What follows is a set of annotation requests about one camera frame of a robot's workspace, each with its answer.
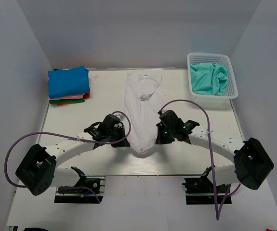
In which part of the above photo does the white t shirt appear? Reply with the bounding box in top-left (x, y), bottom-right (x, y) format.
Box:
top-left (124, 73), bottom-right (164, 154)

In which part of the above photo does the teal t shirt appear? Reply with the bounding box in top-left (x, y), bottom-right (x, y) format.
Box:
top-left (190, 62), bottom-right (229, 96)

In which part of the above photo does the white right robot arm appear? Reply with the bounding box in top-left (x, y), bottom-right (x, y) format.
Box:
top-left (156, 110), bottom-right (274, 192)

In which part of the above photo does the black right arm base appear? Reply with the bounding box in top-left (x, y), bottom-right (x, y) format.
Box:
top-left (182, 177), bottom-right (232, 205)

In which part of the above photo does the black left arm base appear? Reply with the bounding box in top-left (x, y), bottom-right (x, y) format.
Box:
top-left (54, 177), bottom-right (106, 204)

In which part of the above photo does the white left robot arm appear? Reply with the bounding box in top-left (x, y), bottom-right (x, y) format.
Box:
top-left (15, 113), bottom-right (131, 196)

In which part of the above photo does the folded red t shirt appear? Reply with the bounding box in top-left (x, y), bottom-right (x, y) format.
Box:
top-left (57, 93), bottom-right (90, 106)

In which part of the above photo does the folded green t shirt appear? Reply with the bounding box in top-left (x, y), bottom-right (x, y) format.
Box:
top-left (49, 98), bottom-right (85, 105)

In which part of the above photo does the white plastic basket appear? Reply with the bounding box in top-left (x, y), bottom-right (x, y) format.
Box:
top-left (187, 52), bottom-right (238, 103)

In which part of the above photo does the folded blue t shirt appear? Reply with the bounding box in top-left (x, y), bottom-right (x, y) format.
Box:
top-left (48, 66), bottom-right (90, 99)

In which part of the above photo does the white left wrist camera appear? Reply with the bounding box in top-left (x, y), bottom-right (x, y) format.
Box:
top-left (115, 113), bottom-right (125, 121)

